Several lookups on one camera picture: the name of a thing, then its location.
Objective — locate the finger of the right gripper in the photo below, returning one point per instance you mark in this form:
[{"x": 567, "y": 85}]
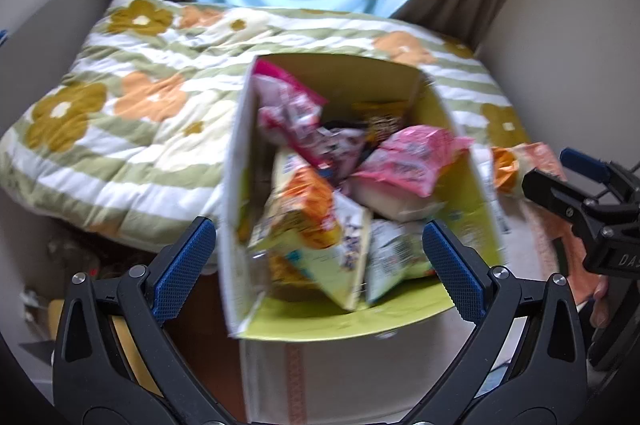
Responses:
[
  {"x": 554, "y": 195},
  {"x": 584, "y": 165}
]

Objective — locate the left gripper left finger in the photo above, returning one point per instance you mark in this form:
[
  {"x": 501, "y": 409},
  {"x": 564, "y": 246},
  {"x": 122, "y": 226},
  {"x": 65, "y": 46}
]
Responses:
[{"x": 113, "y": 362}]

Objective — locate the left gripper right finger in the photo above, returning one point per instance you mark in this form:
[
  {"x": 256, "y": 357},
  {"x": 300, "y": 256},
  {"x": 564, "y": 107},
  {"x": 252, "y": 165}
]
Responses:
[{"x": 523, "y": 363}]

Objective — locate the person's right hand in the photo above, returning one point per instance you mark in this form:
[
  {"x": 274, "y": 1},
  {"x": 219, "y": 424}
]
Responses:
[{"x": 600, "y": 313}]

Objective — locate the pink snack bag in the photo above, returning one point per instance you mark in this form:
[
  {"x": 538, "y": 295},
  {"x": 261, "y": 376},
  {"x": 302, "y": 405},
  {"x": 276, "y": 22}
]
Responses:
[{"x": 399, "y": 178}]

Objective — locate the small white grey snack pack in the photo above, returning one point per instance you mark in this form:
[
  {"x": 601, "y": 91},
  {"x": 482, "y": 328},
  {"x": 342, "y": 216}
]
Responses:
[{"x": 395, "y": 255}]

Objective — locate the floral striped quilt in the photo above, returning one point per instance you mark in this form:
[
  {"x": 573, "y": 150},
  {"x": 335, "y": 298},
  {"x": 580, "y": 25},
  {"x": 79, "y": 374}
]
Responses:
[{"x": 130, "y": 144}]

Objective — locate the orange chip bag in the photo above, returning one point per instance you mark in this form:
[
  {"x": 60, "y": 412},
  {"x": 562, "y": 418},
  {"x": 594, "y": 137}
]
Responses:
[{"x": 314, "y": 236}]

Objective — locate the pink white snack pack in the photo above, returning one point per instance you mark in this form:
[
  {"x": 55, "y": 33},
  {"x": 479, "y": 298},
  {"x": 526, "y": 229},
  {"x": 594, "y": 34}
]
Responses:
[{"x": 289, "y": 114}]

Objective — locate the grey headboard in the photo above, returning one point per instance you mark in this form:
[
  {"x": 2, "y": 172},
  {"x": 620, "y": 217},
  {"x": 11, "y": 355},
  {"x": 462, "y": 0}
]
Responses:
[{"x": 42, "y": 50}]

